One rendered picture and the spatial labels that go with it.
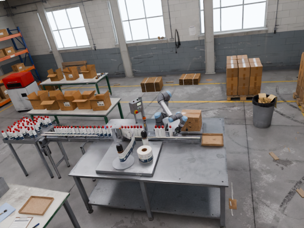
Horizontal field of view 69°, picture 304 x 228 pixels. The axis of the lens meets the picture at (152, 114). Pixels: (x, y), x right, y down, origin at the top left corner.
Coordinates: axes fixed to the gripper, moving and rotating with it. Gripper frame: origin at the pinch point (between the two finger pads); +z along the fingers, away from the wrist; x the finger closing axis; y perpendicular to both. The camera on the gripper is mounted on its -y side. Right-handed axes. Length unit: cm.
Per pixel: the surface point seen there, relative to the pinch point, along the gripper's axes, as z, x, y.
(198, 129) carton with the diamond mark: -14.4, 29.3, -17.1
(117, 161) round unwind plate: 40, -61, 60
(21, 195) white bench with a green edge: 105, -154, 123
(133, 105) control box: -16, -75, 0
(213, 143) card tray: -19, 52, 8
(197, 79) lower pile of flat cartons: 65, 38, -417
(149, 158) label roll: 13, -22, 56
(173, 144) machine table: 10.8, 2.3, 10.8
